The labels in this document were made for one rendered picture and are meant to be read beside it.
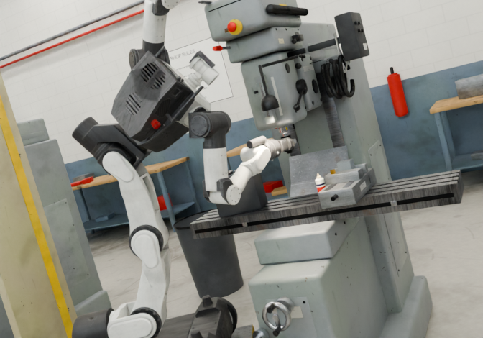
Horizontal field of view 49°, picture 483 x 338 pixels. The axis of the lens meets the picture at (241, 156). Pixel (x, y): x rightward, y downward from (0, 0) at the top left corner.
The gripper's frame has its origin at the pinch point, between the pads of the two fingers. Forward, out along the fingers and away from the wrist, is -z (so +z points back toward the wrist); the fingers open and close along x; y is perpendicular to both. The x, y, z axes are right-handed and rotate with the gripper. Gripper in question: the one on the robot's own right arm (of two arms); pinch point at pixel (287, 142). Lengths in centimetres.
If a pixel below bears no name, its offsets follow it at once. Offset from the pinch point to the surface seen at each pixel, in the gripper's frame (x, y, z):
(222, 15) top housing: -1, -59, 23
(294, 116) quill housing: -11.2, -11.5, 5.2
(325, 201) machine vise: -22.8, 24.6, 14.6
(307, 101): -7.9, -15.9, -12.6
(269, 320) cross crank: -11, 59, 52
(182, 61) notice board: 391, -98, -329
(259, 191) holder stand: 17.8, 19.6, 6.9
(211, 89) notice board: 360, -50, -338
